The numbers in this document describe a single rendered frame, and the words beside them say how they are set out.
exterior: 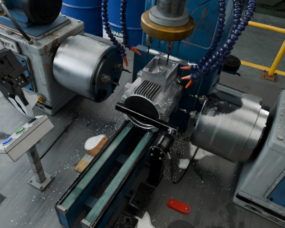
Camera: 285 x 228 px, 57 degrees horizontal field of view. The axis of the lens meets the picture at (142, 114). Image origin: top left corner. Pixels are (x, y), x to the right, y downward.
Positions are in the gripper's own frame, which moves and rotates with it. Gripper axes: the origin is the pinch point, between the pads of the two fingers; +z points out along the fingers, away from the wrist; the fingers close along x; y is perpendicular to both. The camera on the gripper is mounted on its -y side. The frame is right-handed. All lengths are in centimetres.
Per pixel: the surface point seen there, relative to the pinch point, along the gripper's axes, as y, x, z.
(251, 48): 317, 18, 119
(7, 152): -13.2, -3.4, 3.7
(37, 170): -6.1, 7.1, 18.8
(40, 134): -2.1, -3.3, 6.1
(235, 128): 28, -51, 31
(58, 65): 26.1, 8.5, -6.1
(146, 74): 35.7, -22.4, 9.3
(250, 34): 360, 26, 114
